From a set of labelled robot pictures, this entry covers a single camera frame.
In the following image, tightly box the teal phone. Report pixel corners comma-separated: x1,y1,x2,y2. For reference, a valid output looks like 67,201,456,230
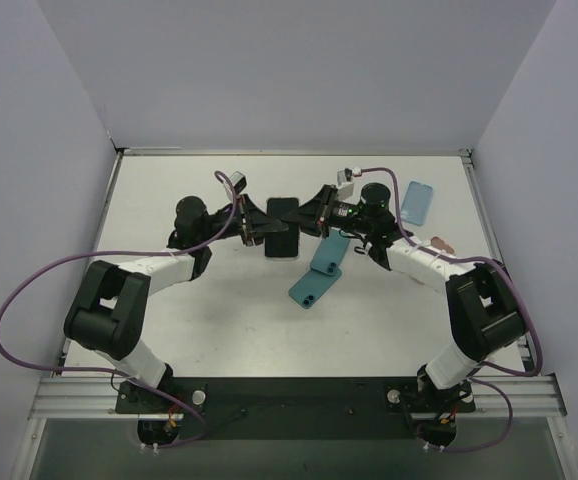
288,269,342,309

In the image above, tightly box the light blue phone case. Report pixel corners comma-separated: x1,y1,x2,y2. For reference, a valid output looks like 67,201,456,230
400,181,434,226

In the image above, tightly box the pink phone case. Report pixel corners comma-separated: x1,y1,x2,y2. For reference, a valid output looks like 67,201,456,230
430,236,455,255

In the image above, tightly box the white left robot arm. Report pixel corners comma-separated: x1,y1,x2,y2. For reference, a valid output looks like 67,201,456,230
64,194,288,412

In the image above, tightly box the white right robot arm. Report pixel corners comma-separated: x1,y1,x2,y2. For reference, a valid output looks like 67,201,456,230
280,183,527,392

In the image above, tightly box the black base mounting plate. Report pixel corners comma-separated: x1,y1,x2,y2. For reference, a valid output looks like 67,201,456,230
115,377,475,444

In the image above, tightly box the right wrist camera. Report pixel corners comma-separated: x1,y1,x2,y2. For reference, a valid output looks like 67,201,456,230
336,167,362,201

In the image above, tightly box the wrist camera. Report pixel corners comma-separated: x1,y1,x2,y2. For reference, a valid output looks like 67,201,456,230
229,171,247,194
336,167,362,201

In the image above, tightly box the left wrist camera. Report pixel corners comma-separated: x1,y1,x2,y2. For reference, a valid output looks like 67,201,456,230
229,171,247,194

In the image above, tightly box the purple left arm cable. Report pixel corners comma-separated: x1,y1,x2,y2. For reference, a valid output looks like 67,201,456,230
0,170,250,449

